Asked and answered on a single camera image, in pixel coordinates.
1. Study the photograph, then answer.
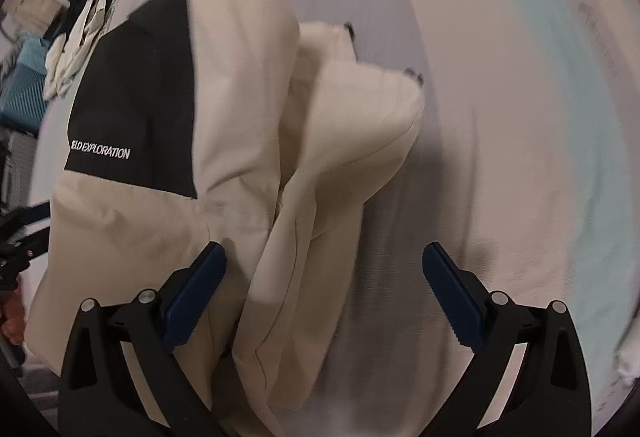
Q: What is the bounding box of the grey ribbed suitcase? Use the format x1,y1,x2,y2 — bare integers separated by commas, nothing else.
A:
0,128,37,212

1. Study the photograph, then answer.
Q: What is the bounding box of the cream and black hooded jacket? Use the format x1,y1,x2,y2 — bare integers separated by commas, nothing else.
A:
26,0,424,436

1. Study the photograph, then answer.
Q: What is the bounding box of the white and black clothes pile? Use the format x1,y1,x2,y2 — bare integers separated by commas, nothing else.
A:
42,0,113,101

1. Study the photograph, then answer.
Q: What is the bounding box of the beige curtain left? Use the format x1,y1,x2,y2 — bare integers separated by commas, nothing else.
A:
2,0,66,36

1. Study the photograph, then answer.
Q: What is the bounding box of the light blue garment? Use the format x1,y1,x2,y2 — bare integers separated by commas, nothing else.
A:
17,35,51,75

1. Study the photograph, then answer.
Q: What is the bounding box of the teal ribbed suitcase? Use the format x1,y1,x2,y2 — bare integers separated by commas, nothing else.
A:
1,36,48,138

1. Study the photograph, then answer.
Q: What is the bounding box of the striped bed sheet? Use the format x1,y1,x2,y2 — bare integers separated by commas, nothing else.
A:
38,0,639,436

